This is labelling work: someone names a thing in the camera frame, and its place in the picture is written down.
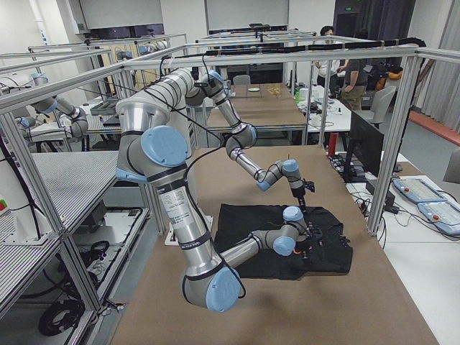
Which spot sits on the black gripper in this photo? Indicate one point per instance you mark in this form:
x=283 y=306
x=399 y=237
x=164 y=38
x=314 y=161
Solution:
x=306 y=245
x=300 y=198

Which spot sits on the black printed t-shirt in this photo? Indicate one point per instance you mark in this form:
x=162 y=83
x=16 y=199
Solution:
x=331 y=254

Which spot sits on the power strip with plugs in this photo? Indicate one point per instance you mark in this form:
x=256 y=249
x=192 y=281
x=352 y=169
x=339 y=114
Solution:
x=338 y=162

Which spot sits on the black Huawei monitor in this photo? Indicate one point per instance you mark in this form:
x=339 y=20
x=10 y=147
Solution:
x=366 y=143

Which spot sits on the teach pendant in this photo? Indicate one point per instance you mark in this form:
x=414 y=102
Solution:
x=417 y=190

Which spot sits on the striped workbench table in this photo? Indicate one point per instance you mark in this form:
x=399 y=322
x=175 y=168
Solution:
x=76 y=181

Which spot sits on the aluminium frame post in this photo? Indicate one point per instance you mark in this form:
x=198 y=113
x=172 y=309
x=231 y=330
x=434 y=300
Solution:
x=394 y=139

